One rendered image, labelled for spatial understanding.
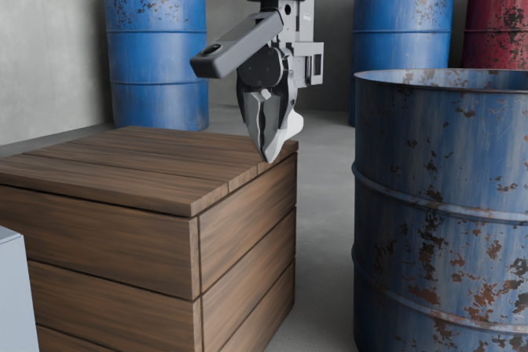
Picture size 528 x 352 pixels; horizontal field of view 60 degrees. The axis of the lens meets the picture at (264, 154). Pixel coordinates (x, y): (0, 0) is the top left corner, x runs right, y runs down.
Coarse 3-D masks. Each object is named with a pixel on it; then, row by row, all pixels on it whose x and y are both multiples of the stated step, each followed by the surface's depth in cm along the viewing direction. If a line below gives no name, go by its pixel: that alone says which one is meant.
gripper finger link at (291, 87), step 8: (288, 72) 53; (280, 80) 54; (288, 80) 53; (280, 88) 54; (288, 88) 53; (296, 88) 54; (280, 96) 54; (288, 96) 53; (296, 96) 54; (280, 104) 54; (288, 104) 54; (280, 112) 54; (288, 112) 54; (280, 120) 55; (280, 128) 55
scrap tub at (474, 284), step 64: (384, 128) 65; (448, 128) 58; (512, 128) 54; (384, 192) 67; (448, 192) 60; (512, 192) 56; (384, 256) 70; (448, 256) 62; (512, 256) 59; (384, 320) 72; (448, 320) 63; (512, 320) 61
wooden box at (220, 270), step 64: (128, 128) 99; (0, 192) 67; (64, 192) 62; (128, 192) 58; (192, 192) 58; (256, 192) 71; (64, 256) 65; (128, 256) 60; (192, 256) 56; (256, 256) 74; (64, 320) 68; (128, 320) 62; (192, 320) 58; (256, 320) 76
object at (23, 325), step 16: (0, 240) 21; (16, 240) 21; (0, 256) 20; (16, 256) 21; (0, 272) 21; (16, 272) 21; (0, 288) 21; (16, 288) 21; (0, 304) 21; (16, 304) 21; (32, 304) 22; (0, 320) 21; (16, 320) 22; (32, 320) 22; (0, 336) 21; (16, 336) 22; (32, 336) 22
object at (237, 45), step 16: (256, 16) 54; (272, 16) 53; (240, 32) 52; (256, 32) 51; (272, 32) 53; (208, 48) 49; (224, 48) 49; (240, 48) 50; (256, 48) 52; (192, 64) 50; (208, 64) 48; (224, 64) 49
